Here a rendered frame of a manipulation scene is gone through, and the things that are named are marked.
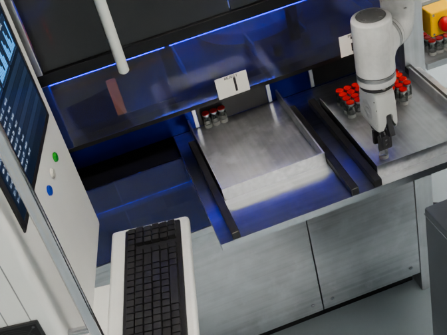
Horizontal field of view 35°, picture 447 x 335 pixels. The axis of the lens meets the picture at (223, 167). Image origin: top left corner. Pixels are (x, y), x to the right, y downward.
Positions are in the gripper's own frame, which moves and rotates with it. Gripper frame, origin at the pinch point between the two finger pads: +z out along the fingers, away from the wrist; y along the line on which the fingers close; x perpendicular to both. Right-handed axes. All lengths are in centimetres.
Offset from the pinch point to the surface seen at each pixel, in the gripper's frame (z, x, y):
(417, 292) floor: 95, 20, -29
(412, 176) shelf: 6.3, 2.6, 8.7
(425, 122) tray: 5.9, 14.7, -7.1
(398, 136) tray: 5.9, 6.7, -5.5
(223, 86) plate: -7.7, -27.7, -31.5
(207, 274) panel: 52, -46, -30
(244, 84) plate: -6.2, -22.4, -31.4
